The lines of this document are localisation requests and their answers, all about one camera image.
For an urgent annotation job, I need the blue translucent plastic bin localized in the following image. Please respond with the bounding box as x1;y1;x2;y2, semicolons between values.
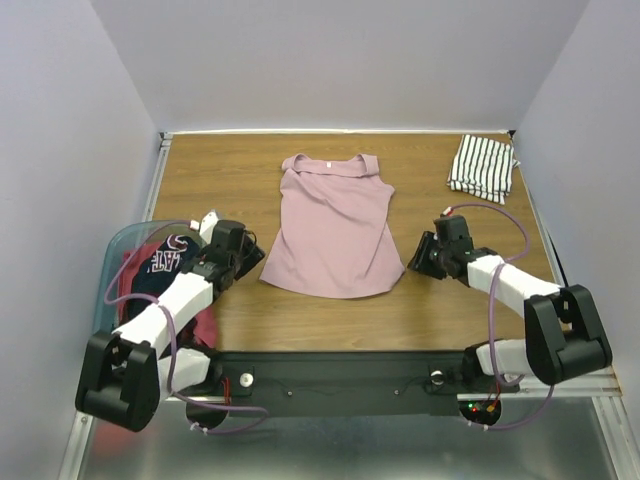
92;220;204;333

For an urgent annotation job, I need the aluminium frame rail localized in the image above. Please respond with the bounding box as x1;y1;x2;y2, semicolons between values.
60;133;619;479

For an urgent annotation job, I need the red tank top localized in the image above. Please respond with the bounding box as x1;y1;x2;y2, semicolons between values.
117;238;217;348

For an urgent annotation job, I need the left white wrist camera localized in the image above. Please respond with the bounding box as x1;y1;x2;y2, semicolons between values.
189;209;219;244

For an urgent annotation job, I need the pink tank top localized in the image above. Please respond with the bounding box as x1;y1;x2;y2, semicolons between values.
260;154;405;299

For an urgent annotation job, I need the black white striped tank top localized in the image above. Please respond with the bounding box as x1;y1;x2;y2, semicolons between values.
446;134;519;205

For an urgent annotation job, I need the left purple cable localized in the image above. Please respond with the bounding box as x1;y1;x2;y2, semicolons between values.
103;218;271;435

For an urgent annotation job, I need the navy tank top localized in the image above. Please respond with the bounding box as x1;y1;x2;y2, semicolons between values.
117;234;209;338

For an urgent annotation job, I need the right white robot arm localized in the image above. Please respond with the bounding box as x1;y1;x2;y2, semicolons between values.
408;215;613;390

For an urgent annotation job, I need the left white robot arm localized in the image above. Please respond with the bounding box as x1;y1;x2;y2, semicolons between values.
75;212;264;432

